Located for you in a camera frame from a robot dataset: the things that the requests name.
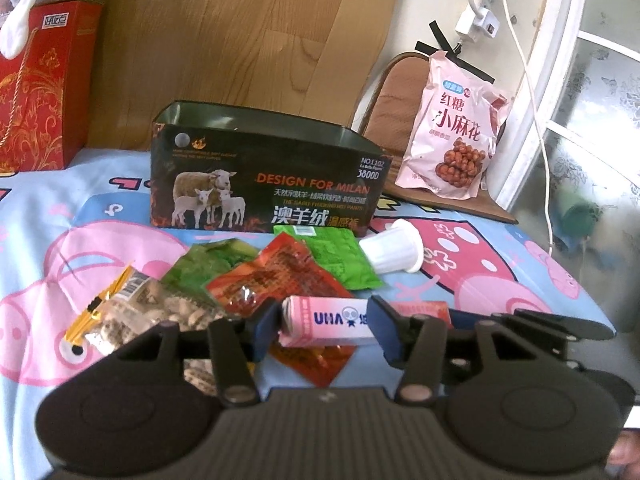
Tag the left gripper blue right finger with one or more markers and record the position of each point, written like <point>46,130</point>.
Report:
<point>391,325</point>

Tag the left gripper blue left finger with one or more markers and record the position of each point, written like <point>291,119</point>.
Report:
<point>261,330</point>

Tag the pink UHA candy pack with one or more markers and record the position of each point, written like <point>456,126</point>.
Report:
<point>326,321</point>

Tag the red spicy snack pack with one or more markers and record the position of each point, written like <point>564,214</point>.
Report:
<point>284,268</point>

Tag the white jelly cup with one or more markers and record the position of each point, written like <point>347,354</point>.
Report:
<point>399,248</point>

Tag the bright green snack pack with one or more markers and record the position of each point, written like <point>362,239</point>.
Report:
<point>338,252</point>

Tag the dark green vegetable snack pack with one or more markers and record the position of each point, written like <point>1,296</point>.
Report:
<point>202,263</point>

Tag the clear nut snack pack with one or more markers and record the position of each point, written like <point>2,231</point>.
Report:
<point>133,304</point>

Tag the person's hand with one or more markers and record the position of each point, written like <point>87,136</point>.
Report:
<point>626,450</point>

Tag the black sheep print box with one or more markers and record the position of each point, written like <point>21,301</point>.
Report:
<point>231,168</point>

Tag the pink fried dough snack bag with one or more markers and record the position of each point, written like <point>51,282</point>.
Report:
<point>455,134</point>

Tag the blue Peppa Pig bedsheet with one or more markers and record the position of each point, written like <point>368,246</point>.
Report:
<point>66,235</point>

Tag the brown seat cushion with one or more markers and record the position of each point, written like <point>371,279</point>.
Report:
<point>388,122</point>

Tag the wooden headboard panel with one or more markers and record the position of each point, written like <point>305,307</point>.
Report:
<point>303,57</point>

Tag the white charger plug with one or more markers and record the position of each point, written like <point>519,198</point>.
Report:
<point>477,20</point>

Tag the red gift bag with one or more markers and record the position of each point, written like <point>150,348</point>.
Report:
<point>45,90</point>

